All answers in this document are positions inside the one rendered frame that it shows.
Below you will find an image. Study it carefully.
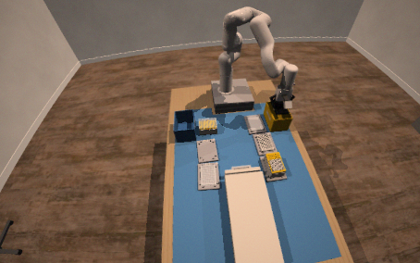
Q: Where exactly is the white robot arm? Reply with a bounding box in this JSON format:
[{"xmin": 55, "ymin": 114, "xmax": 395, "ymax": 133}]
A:
[{"xmin": 217, "ymin": 7, "xmax": 298, "ymax": 95}]

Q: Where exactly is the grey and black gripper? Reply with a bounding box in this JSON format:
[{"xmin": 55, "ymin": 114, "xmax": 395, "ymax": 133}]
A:
[{"xmin": 269, "ymin": 85, "xmax": 295, "ymax": 108}]

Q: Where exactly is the blue mat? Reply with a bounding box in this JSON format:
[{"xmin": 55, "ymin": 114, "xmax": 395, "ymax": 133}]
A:
[{"xmin": 173, "ymin": 103, "xmax": 341, "ymax": 263}]

